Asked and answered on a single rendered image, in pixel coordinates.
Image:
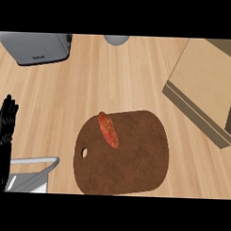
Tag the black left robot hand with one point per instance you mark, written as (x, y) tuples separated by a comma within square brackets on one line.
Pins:
[(5, 129)]

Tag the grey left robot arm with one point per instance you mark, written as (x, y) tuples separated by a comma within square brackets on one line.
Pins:
[(30, 177)]

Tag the red tomato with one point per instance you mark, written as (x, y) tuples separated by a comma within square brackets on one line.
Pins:
[(108, 129)]

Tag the brown wooden cutting board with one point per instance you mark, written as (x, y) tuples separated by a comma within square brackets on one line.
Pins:
[(125, 155)]

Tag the cardboard box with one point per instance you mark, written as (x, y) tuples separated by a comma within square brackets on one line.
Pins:
[(203, 86)]

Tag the grey toaster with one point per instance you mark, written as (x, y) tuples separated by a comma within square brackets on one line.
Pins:
[(36, 48)]

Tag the grey round object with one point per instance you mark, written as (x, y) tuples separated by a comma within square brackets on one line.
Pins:
[(116, 39)]

